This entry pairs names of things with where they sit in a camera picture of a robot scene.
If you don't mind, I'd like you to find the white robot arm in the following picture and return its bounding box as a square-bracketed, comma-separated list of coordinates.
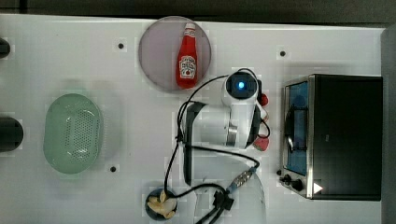
[182, 68, 266, 224]

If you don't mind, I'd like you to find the red ketchup bottle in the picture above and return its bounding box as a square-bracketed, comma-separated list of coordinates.
[176, 22, 197, 89]

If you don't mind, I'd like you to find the large strawberry toy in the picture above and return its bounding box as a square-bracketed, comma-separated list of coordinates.
[252, 138, 269, 151]

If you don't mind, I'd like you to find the grey round plate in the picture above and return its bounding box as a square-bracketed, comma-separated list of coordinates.
[138, 16, 212, 92]

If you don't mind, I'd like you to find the blue cup with bananas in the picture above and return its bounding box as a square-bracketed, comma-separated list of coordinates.
[145, 189, 177, 221]

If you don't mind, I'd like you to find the green plastic colander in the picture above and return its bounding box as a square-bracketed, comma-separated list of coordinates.
[43, 93, 103, 175]

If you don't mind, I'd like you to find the silver toaster oven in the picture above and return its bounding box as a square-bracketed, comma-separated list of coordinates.
[276, 74, 383, 201]

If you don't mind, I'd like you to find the black frying pan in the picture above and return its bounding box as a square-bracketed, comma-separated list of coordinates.
[0, 117, 23, 152]

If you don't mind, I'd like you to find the dark pot at corner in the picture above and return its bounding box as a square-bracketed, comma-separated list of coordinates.
[0, 38, 11, 59]

